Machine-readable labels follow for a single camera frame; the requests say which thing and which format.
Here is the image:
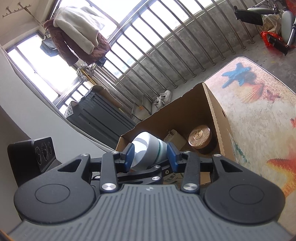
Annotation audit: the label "gold lid dark jar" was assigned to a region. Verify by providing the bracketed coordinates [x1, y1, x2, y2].
[188, 125, 214, 155]

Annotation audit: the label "white charger plug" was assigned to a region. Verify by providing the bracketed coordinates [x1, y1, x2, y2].
[164, 129, 187, 151]

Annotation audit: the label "white supplement bottle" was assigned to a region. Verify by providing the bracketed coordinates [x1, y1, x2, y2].
[131, 132, 167, 171]

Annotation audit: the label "brown cardboard box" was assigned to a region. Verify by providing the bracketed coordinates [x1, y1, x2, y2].
[116, 83, 245, 190]

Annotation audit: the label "dark grey storage cabinet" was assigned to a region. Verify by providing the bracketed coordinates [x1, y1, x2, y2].
[64, 85, 135, 149]

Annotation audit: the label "white sneakers pair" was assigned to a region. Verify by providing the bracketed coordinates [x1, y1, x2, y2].
[154, 90, 172, 109]

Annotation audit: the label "beach print table mat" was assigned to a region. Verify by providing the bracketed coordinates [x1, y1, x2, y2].
[203, 55, 296, 198]

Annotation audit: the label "metal balcony railing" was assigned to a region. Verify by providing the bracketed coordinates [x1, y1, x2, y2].
[50, 1, 257, 121]

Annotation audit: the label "hanging white brown jackets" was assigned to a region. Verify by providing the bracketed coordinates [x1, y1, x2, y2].
[43, 6, 111, 67]

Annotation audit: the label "red plastic bag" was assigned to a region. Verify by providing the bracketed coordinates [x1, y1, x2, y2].
[260, 31, 290, 55]

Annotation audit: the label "wheelchair with pink clothes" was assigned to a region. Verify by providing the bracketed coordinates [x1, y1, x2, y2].
[233, 1, 295, 51]

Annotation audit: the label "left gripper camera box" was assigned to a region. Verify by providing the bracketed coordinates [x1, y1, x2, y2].
[7, 137, 61, 186]

